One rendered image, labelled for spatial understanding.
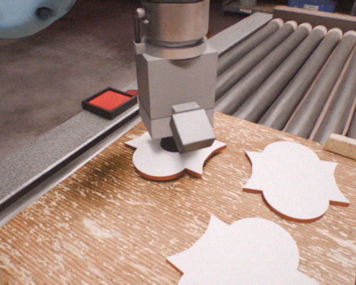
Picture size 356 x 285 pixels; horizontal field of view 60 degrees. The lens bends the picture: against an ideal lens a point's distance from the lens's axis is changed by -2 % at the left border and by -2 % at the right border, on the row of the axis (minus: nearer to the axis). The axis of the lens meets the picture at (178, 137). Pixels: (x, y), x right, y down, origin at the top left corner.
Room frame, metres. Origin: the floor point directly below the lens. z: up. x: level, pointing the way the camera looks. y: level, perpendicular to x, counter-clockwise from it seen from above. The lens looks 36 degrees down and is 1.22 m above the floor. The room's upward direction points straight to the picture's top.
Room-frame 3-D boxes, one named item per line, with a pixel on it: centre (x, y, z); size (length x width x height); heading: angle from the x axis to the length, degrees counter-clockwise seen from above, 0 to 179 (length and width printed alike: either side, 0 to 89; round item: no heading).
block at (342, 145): (0.35, -0.24, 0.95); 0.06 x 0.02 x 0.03; 58
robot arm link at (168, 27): (0.36, 0.01, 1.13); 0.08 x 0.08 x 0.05
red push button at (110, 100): (0.53, 0.13, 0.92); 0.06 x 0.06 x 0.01; 57
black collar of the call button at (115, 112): (0.53, 0.13, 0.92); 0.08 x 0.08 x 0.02; 57
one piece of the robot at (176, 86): (0.34, 0.00, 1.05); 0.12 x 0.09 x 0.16; 20
